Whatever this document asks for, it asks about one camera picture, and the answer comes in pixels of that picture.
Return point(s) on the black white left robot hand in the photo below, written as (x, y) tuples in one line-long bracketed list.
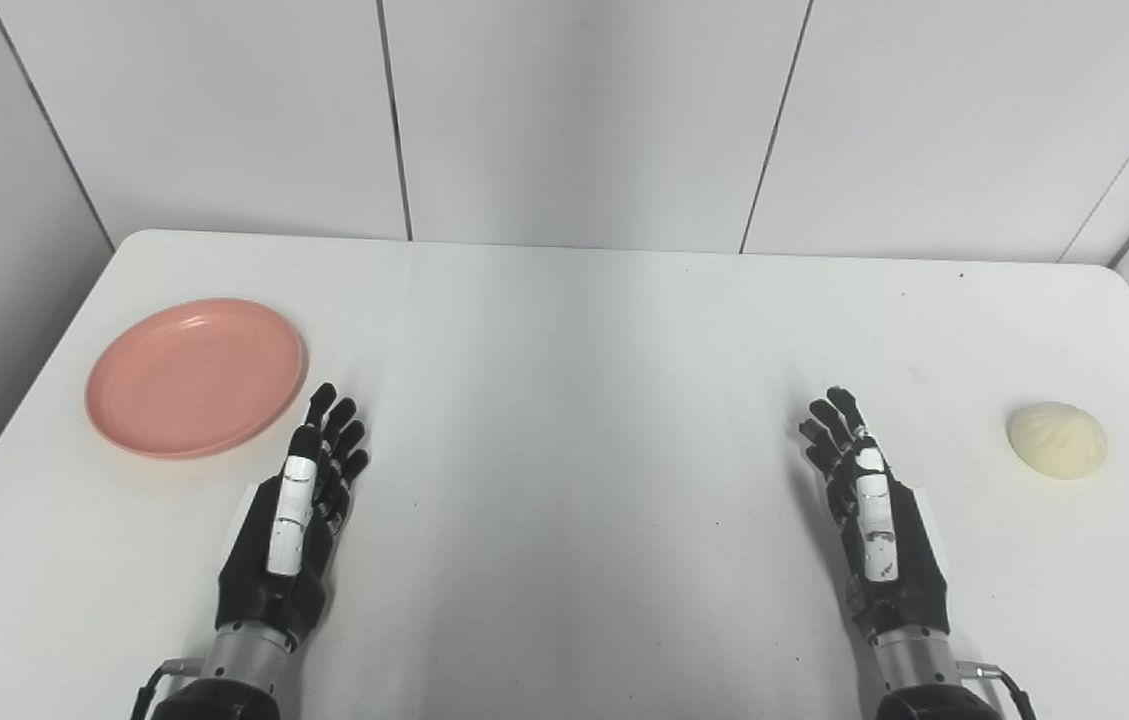
[(269, 585)]

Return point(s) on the pink round plate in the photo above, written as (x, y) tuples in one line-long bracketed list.
[(194, 378)]

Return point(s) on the white steamed bun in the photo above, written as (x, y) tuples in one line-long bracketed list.
[(1057, 440)]

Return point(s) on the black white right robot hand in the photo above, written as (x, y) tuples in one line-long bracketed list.
[(909, 575)]

